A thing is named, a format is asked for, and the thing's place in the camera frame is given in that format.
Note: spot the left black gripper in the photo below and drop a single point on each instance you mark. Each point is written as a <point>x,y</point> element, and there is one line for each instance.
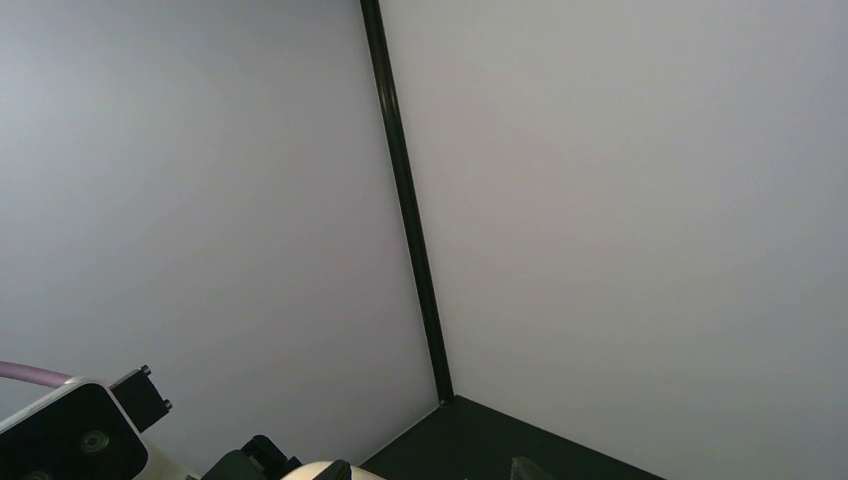
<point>261,459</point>

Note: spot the left black frame post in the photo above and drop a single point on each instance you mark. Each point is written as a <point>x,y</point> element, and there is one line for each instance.
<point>407,197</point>

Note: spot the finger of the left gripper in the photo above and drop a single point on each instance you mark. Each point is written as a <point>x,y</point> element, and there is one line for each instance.
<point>523,468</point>

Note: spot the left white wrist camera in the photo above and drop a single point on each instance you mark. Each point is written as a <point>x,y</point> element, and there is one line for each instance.
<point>86,429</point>

